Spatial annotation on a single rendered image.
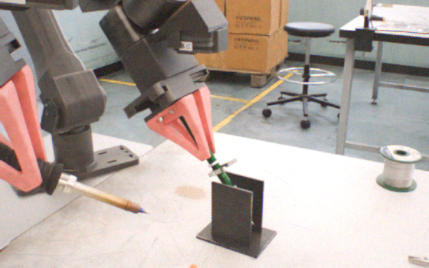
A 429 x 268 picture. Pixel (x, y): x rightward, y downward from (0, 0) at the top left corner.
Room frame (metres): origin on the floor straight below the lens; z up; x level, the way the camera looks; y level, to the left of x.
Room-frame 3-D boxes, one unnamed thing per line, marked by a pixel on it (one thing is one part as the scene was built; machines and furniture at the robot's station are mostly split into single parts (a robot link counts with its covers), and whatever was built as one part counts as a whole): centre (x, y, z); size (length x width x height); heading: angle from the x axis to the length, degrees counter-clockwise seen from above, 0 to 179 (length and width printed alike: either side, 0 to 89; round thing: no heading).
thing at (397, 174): (0.61, -0.28, 0.78); 0.06 x 0.06 x 0.05
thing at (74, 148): (0.65, 0.22, 0.79); 0.20 x 0.07 x 0.08; 126
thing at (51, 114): (0.64, 0.21, 0.85); 0.09 x 0.06 x 0.06; 139
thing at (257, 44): (4.23, -0.02, 0.38); 1.20 x 0.80 x 0.73; 69
